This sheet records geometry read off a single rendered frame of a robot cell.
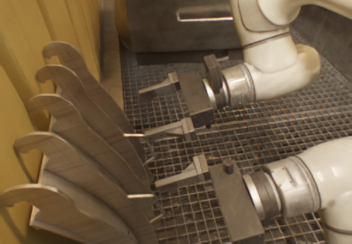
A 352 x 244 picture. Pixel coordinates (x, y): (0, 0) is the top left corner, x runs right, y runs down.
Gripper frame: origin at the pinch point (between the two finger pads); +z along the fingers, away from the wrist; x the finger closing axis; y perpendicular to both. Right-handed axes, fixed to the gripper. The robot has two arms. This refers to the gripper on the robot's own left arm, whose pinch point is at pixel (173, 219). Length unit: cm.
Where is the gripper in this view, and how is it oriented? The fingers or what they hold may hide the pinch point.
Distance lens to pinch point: 48.8
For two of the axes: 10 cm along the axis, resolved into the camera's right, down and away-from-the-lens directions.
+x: 1.9, 7.0, -6.9
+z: -9.6, 2.9, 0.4
